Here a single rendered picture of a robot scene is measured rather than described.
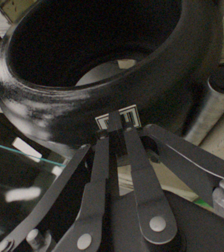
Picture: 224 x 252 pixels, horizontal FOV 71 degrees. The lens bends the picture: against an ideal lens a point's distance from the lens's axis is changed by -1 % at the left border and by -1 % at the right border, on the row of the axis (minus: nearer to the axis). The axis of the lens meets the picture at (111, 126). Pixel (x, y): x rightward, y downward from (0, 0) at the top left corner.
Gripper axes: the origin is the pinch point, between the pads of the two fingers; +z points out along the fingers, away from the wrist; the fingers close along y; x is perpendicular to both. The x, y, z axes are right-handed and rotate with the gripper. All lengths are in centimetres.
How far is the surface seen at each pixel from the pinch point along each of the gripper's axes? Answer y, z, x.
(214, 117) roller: 15.8, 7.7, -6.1
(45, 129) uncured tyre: -12.4, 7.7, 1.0
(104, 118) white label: -1.6, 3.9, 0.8
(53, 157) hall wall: -545, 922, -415
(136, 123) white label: 2.6, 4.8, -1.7
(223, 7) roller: 30.3, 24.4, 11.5
